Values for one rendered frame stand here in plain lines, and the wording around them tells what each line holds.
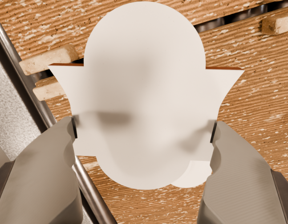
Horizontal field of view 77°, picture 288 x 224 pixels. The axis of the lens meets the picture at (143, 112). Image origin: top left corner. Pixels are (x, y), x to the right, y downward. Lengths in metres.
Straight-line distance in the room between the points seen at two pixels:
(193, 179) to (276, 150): 0.14
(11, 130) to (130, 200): 0.24
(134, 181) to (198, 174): 0.16
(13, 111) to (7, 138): 0.06
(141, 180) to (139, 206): 0.23
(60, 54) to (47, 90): 0.05
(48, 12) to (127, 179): 0.19
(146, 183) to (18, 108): 0.24
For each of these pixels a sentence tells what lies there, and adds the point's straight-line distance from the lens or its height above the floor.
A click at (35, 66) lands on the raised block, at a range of 0.23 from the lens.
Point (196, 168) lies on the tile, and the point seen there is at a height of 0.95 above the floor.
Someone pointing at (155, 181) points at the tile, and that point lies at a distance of 0.16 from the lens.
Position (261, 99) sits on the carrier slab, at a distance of 0.29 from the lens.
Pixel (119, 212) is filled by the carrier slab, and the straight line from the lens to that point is 0.41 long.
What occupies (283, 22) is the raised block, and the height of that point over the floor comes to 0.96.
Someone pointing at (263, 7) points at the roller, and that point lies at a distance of 0.27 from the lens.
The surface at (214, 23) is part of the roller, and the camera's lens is 0.25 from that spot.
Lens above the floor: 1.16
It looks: 62 degrees down
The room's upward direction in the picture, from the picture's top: 179 degrees counter-clockwise
